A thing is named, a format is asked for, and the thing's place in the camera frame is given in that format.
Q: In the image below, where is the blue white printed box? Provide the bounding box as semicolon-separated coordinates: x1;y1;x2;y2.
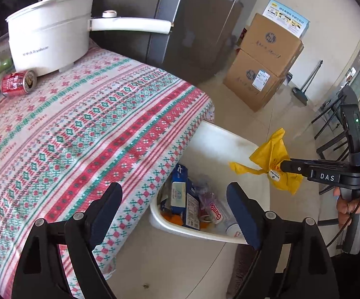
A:
262;0;310;39

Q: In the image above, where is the dark brown mat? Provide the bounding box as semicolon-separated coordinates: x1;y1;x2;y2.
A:
227;242;263;299

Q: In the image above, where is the patterned red green tablecloth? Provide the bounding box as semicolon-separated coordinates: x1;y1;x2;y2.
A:
0;34;215;299

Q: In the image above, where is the orange wafer biscuit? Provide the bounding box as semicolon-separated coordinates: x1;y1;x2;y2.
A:
161;212;185;225

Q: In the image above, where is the clear plastic bottle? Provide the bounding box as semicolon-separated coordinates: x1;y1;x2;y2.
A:
195;176;243;238

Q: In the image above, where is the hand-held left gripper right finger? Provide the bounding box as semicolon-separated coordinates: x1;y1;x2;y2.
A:
226;182;341;299

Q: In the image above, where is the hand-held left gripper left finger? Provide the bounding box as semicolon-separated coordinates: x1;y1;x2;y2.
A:
11;182;123;299

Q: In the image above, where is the black metal chair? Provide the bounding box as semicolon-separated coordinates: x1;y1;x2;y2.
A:
311;87;355;162

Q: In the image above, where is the yellow plastic wrapper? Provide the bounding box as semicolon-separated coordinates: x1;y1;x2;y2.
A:
229;128;304;195

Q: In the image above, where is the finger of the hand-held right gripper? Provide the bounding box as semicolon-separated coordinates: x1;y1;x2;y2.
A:
287;157;349;164
280;163;349;179

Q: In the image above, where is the white electric cooking pot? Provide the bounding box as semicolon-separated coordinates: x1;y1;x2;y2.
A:
6;0;172;77

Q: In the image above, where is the broom with dustpan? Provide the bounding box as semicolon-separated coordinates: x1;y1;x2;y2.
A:
292;60;324;106

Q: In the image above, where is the cardboard box with shipping label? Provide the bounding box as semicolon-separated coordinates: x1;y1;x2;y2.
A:
223;50;293;113

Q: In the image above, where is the large blue carton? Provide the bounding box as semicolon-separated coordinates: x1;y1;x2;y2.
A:
169;164;189;215

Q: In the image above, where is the grey refrigerator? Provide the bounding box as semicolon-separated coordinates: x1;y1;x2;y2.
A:
85;0;269;83

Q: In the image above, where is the white plastic trash bin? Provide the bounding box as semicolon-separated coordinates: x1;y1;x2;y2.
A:
149;121;271;245

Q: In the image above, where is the black cable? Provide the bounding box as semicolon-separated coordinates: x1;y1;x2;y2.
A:
325;190;360;250

